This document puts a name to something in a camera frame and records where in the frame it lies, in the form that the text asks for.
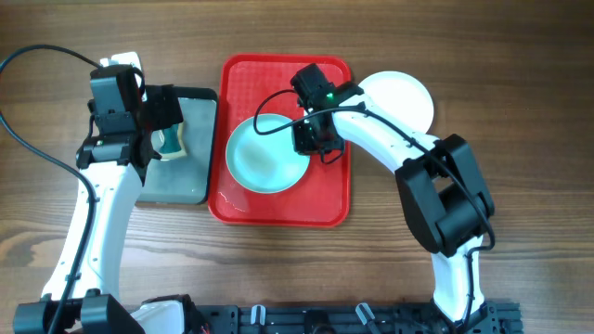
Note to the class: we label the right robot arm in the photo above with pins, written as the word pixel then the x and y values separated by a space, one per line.
pixel 444 197

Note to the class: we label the white plate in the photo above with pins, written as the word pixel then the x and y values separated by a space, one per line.
pixel 403 96

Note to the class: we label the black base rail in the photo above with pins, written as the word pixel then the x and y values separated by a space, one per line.
pixel 402 318

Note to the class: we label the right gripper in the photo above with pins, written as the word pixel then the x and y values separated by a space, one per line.
pixel 303 147

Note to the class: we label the red plastic tray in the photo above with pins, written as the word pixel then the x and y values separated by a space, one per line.
pixel 321 198

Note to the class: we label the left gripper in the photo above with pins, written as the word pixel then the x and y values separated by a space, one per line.
pixel 165 107

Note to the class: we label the black water tray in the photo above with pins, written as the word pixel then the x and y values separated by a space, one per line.
pixel 186 180

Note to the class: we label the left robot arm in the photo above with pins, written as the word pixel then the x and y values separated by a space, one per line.
pixel 84 286

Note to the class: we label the green yellow sponge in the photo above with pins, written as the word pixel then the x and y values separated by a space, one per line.
pixel 172 145

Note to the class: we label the light blue plate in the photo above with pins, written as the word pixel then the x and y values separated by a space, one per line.
pixel 265 164

